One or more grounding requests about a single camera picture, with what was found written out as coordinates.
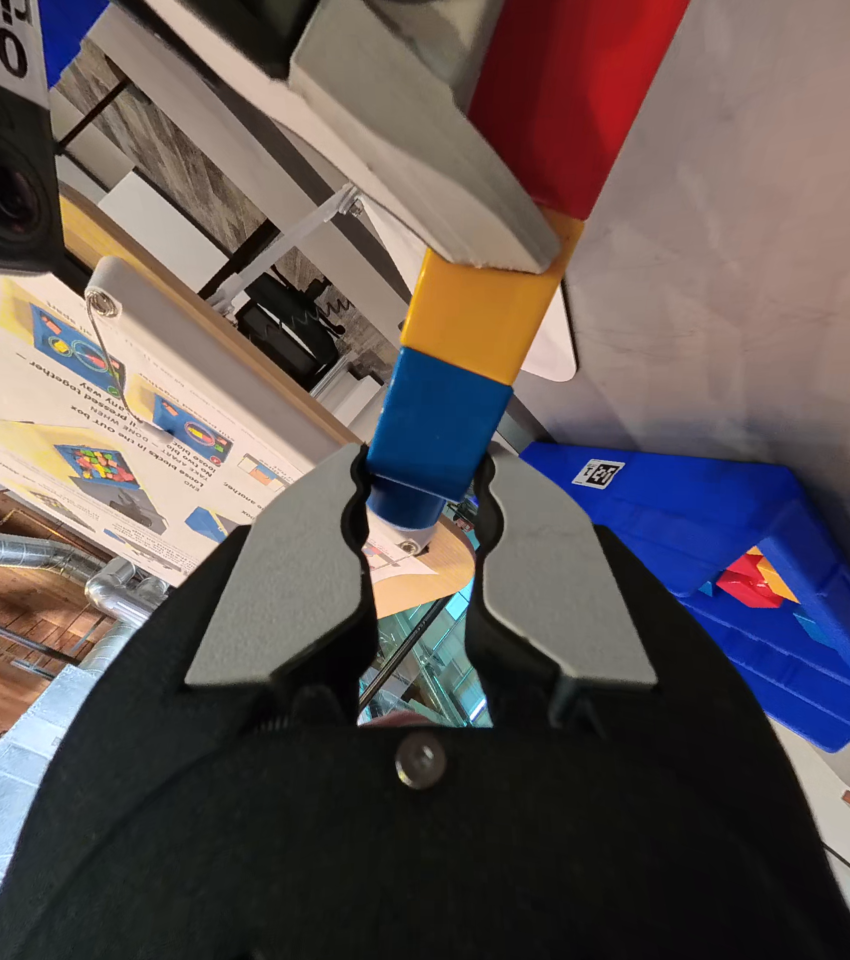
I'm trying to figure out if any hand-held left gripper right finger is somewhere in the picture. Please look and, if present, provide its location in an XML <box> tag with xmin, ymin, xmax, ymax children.
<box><xmin>463</xmin><ymin>450</ymin><xmax>658</xmax><ymax>715</ymax></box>

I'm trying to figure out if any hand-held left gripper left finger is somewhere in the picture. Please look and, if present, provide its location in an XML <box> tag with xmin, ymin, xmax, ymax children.
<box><xmin>185</xmin><ymin>446</ymin><xmax>381</xmax><ymax>709</ymax></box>

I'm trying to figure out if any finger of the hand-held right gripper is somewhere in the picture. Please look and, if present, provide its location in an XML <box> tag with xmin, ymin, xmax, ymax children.
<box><xmin>289</xmin><ymin>0</ymin><xmax>565</xmax><ymax>276</ymax></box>

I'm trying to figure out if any blue plastic bin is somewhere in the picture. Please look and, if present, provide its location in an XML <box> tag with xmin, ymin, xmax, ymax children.
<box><xmin>518</xmin><ymin>440</ymin><xmax>850</xmax><ymax>756</ymax></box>

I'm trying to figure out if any yellow toy building block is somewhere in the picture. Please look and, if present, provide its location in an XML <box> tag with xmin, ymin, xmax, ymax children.
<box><xmin>398</xmin><ymin>210</ymin><xmax>588</xmax><ymax>385</ymax></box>

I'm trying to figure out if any red toy building block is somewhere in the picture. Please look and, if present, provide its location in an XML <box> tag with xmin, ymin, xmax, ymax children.
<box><xmin>466</xmin><ymin>0</ymin><xmax>693</xmax><ymax>225</ymax></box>

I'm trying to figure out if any pile of coloured toy blocks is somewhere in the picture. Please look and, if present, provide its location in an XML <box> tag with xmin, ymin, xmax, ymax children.
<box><xmin>716</xmin><ymin>546</ymin><xmax>802</xmax><ymax>610</ymax></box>

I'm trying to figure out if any blue toy building block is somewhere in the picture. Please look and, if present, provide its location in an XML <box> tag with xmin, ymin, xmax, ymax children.
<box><xmin>365</xmin><ymin>345</ymin><xmax>514</xmax><ymax>550</ymax></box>

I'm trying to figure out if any grey desk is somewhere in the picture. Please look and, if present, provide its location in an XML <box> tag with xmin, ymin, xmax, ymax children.
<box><xmin>538</xmin><ymin>0</ymin><xmax>850</xmax><ymax>916</ymax></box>

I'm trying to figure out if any white document stand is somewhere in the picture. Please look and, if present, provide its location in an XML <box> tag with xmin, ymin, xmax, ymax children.
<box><xmin>88</xmin><ymin>0</ymin><xmax>580</xmax><ymax>451</ymax></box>

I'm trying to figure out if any instruction board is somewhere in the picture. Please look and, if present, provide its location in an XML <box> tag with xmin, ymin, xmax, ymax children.
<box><xmin>0</xmin><ymin>192</ymin><xmax>483</xmax><ymax>621</ymax></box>

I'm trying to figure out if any silver air duct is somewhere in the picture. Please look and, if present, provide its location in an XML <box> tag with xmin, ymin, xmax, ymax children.
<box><xmin>0</xmin><ymin>521</ymin><xmax>174</xmax><ymax>625</ymax></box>

